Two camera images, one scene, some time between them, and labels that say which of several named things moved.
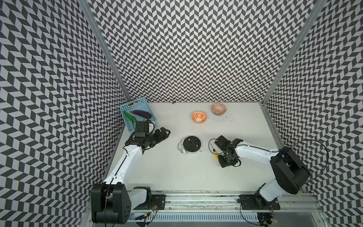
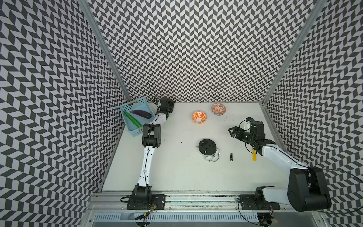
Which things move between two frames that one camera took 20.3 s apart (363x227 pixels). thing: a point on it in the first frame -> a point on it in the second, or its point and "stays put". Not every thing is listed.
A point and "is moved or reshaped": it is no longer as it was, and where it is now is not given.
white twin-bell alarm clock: [189, 144] -> [208, 148]
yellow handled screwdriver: [215, 153] is moved or reshaped
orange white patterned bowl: [199, 117] stays put
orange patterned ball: [219, 109] stays put
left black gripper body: [154, 137] -> [169, 107]
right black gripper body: [225, 161] -> [244, 135]
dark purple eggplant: [142, 113] stays put
